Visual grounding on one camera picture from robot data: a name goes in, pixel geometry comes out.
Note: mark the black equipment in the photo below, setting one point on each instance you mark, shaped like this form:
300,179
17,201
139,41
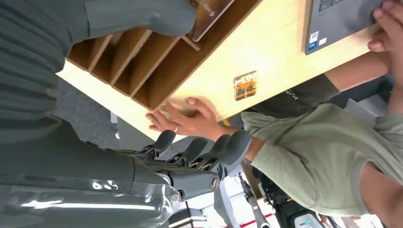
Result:
283,201

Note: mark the black pole stanchion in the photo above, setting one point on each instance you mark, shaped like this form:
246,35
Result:
255,210

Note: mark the grey kiosk stand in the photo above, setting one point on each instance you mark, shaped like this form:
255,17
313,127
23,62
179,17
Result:
223,207

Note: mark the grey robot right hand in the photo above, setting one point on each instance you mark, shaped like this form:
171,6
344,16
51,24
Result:
78,188

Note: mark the small orange picture card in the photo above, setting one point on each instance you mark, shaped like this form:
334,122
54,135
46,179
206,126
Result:
245,85

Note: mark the red floor tape strip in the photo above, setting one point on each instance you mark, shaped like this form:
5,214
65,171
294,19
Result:
248,223

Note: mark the wooden slotted card holder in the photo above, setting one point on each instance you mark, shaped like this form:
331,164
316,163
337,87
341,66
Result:
189,63

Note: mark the grey laptop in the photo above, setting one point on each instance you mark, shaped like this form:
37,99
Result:
340,22

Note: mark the person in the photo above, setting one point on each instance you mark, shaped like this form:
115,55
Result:
314,157

